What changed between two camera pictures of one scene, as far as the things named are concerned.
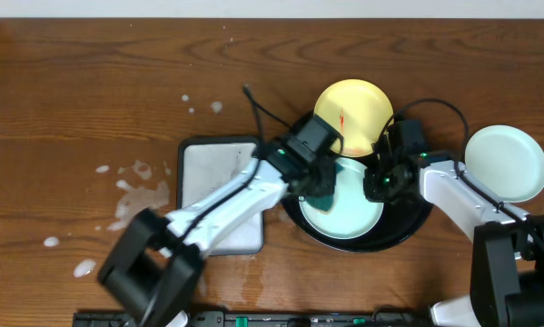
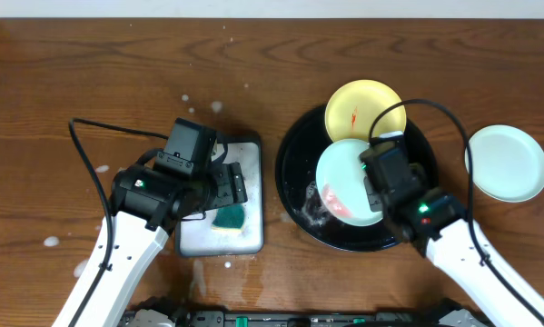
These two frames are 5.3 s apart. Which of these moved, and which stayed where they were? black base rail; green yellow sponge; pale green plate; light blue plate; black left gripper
Moved: light blue plate; green yellow sponge; black left gripper
Stayed: black base rail; pale green plate
